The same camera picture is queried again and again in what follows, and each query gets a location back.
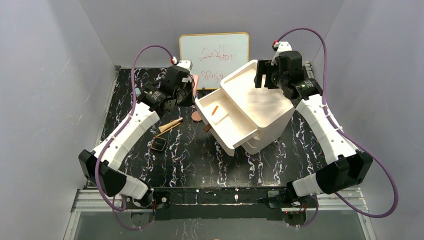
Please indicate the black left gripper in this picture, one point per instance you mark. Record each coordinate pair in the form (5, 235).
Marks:
(185, 93)

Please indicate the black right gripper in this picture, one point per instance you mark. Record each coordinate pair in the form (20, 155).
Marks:
(265, 74)

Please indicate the pink rectangular makeup stick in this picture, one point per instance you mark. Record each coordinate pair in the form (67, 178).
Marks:
(195, 80)

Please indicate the white square makeup palette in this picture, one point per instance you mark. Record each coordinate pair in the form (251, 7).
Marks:
(218, 114)

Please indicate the white top drawer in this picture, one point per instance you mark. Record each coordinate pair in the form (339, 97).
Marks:
(232, 131)

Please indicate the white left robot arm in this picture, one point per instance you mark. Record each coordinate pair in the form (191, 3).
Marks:
(101, 165)

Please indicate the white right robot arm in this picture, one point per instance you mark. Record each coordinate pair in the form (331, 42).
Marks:
(347, 165)

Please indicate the round pink makeup compact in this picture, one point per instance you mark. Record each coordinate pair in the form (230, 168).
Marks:
(195, 116)

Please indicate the white drawer organizer box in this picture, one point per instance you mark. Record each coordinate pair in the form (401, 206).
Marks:
(267, 109)

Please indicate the small light blue eraser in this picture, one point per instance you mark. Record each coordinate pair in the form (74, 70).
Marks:
(137, 92)

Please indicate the yellow framed whiteboard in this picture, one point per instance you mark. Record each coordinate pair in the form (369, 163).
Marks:
(214, 55)

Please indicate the brown leather drawer pull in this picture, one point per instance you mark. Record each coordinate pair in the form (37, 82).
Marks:
(207, 128)

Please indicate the black gold compact case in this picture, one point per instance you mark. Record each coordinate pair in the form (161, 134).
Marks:
(158, 144)

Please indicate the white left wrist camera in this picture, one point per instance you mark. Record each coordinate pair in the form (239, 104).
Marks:
(186, 64)

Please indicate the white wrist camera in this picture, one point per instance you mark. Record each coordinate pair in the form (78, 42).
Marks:
(281, 46)
(186, 64)

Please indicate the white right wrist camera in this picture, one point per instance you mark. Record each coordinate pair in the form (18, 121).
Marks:
(281, 46)

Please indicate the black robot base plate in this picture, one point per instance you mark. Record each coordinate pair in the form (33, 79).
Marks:
(269, 203)

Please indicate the aluminium rail frame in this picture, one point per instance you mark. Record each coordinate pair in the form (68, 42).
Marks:
(92, 219)

